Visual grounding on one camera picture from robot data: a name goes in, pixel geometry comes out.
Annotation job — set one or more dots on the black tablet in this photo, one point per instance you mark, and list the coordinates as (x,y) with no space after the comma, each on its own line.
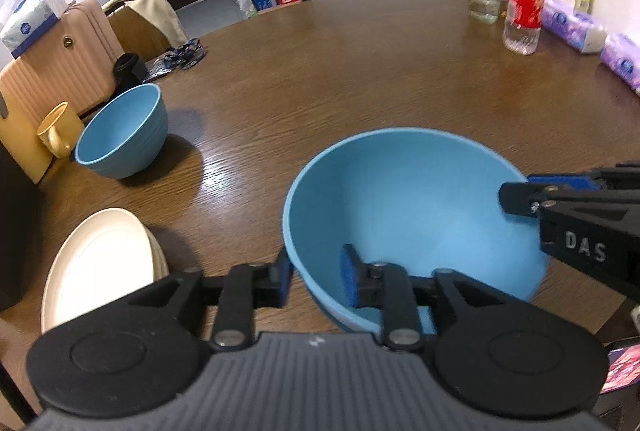
(622,363)

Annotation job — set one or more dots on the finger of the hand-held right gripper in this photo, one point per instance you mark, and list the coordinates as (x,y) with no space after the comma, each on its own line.
(565,181)
(517,198)

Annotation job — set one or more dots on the blue bowl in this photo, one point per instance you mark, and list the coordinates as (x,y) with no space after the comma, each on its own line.
(415,191)
(120,131)

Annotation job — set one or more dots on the black paper bag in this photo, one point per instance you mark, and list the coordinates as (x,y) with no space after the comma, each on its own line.
(15,236)

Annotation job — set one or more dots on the beige cloth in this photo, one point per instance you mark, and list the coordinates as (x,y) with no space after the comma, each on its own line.
(150,16)

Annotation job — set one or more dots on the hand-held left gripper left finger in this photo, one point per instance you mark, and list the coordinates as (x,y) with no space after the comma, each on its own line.
(285,276)

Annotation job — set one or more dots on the purple tissue pack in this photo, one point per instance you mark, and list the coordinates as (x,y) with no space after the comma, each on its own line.
(622,58)
(575,25)

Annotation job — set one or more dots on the pale yellow kettle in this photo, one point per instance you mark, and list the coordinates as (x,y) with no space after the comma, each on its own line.
(25,151)

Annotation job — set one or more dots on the white blue tissue pack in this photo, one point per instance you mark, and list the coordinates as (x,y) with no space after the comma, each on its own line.
(30,18)

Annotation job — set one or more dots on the dark foil packet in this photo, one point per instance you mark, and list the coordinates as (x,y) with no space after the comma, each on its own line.
(160,67)

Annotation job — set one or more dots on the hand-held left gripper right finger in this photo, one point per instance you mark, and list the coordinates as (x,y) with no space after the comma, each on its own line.
(348,276)

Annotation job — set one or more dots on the yellow mug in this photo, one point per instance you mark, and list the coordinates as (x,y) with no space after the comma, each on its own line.
(65,126)

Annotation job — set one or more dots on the pink ribbed suitcase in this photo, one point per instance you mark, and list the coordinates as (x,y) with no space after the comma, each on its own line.
(65,66)

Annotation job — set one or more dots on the black cup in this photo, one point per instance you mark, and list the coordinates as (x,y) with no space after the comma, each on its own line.
(129,72)

